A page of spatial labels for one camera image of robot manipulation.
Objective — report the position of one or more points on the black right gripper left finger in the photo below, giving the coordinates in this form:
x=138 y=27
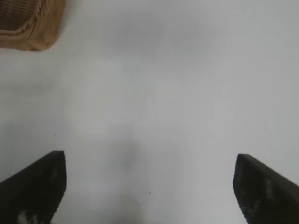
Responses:
x=30 y=193

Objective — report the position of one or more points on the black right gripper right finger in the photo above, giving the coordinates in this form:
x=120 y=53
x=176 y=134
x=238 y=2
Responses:
x=268 y=200

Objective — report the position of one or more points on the brown woven wicker basket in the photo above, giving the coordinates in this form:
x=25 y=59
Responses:
x=23 y=18

